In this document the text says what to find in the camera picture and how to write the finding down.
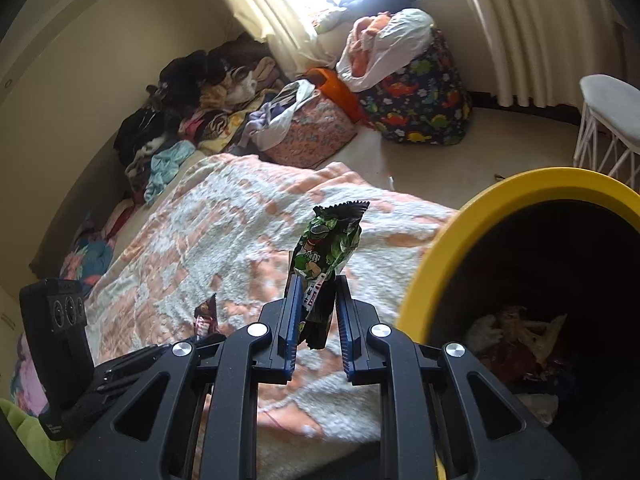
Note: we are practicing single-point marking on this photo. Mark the pastel floral cloth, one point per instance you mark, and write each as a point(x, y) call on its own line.
point(27, 385)

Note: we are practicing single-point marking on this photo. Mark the peach white fluffy blanket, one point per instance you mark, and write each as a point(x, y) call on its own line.
point(225, 220)

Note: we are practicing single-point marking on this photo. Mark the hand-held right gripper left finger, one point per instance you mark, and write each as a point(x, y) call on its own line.
point(292, 330)

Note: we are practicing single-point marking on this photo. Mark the dinosaur print laundry basket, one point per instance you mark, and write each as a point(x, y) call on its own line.
point(425, 105)

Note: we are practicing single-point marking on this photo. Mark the cream curtain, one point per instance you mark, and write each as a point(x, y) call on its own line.
point(260, 0)
point(530, 35)

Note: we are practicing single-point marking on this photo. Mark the white grey cloth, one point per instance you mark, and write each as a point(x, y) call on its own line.
point(285, 110)

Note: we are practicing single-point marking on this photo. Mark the yellow rimmed black bin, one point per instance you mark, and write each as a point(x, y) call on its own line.
point(525, 185)

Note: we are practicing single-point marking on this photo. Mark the white tissue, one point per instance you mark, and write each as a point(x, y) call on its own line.
point(482, 332)

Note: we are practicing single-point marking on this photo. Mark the teal cloth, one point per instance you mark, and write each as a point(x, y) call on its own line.
point(167, 165)

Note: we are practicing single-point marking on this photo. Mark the white bag of clothes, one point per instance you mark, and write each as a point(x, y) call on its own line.
point(405, 35)

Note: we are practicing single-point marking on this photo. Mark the blue floral pillow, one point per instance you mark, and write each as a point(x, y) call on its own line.
point(90, 260)

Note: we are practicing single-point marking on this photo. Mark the grey bed headboard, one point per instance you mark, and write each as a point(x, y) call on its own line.
point(65, 220)

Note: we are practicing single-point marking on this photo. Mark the person's left forearm green sleeve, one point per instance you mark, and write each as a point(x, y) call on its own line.
point(25, 435)

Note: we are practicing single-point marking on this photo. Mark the red plastic bag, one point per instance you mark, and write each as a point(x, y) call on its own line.
point(505, 365)

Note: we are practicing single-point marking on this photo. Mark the brown snack wrapper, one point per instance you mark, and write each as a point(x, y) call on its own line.
point(206, 320)

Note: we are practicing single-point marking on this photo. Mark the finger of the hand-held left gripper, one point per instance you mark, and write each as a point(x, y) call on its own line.
point(207, 349)

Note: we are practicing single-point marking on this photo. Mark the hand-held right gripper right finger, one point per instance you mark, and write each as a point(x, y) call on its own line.
point(346, 330)

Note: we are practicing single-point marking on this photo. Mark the floral fabric bag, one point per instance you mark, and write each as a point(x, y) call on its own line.
point(310, 135)

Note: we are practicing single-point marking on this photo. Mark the red cloth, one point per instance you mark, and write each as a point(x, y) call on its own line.
point(117, 217)

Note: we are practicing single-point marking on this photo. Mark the pile of dark clothes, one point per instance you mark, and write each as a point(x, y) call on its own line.
point(185, 72)

